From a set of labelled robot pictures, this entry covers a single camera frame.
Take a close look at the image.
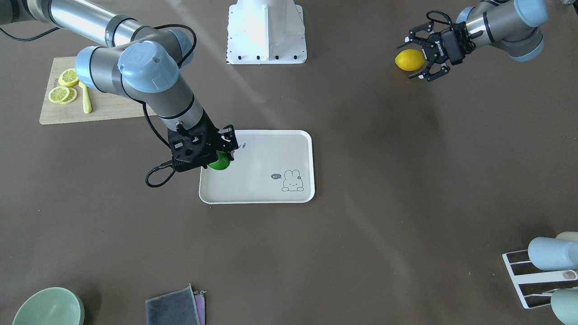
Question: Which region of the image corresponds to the cream rabbit tray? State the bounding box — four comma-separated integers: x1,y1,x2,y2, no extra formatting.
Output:
199,130,316,205

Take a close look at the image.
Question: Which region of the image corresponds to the wooden cutting board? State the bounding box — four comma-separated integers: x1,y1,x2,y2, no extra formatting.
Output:
39,56,156,125

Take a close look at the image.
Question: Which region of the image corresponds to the yellow lemon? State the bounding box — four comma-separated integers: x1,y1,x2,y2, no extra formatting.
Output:
395,49,426,72

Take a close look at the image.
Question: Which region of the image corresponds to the white wire cup rack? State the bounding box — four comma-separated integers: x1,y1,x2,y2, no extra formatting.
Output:
502,250,578,309

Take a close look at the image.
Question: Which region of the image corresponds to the grey folded cloth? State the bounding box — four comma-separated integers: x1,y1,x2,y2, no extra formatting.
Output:
145,285,206,325

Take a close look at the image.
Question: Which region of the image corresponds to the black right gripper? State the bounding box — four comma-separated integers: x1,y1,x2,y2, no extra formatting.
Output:
168,112,239,172

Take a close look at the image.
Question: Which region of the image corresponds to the lemon slice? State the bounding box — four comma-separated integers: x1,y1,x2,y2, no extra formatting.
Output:
47,86,71,103
59,87,78,104
57,68,79,87

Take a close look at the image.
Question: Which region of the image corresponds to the white camera stand column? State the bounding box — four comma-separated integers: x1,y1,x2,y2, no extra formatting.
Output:
226,0,308,65

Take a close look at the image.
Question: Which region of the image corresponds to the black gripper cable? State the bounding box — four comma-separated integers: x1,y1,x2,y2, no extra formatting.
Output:
426,10,454,33
142,24,198,188

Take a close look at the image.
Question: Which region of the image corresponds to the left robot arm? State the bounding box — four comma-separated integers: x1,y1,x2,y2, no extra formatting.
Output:
402,0,549,82

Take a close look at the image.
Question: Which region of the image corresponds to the green lime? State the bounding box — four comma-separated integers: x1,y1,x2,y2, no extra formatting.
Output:
208,151,232,171

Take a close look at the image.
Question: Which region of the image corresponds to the yellow plastic knife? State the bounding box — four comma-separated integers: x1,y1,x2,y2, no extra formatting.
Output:
78,81,93,114

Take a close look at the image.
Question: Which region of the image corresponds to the mint green bowl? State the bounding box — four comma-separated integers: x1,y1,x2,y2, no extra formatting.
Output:
12,287,85,325

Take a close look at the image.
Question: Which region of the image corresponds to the white cup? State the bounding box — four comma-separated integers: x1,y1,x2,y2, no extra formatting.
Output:
555,231,578,242

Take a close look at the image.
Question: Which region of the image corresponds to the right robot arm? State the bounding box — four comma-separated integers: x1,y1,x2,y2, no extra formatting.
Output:
1,0,239,172

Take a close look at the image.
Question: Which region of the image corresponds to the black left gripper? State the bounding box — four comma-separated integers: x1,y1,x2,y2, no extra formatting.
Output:
397,22,475,82

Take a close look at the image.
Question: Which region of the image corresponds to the light blue cup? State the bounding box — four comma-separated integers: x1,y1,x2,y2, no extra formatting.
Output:
528,237,578,271

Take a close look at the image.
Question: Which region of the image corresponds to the mint green cup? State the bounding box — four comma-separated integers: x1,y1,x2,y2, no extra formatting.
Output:
550,288,578,325

